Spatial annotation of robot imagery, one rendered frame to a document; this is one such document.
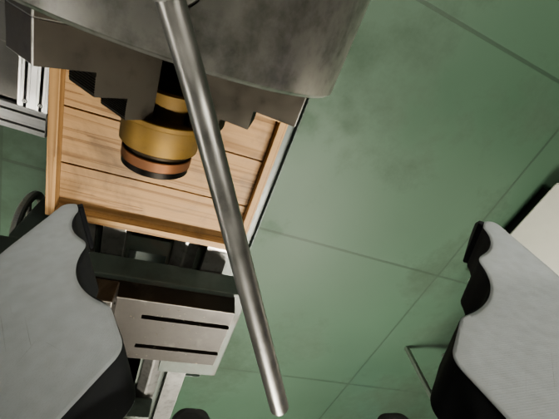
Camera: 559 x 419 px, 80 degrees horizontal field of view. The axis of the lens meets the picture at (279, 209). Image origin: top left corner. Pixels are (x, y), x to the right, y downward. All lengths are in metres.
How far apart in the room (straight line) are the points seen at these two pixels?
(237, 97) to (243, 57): 0.12
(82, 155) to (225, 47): 0.48
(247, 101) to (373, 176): 1.46
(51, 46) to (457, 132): 1.76
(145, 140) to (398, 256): 1.92
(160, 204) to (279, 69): 0.48
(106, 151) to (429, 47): 1.38
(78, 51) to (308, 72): 0.17
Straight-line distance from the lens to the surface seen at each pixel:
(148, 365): 1.08
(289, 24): 0.24
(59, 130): 0.65
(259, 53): 0.24
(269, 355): 0.21
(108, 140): 0.64
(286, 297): 2.15
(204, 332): 0.78
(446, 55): 1.73
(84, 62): 0.31
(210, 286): 0.76
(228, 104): 0.36
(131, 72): 0.34
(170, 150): 0.37
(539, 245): 2.24
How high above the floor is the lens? 1.46
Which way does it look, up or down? 57 degrees down
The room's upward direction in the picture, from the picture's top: 166 degrees clockwise
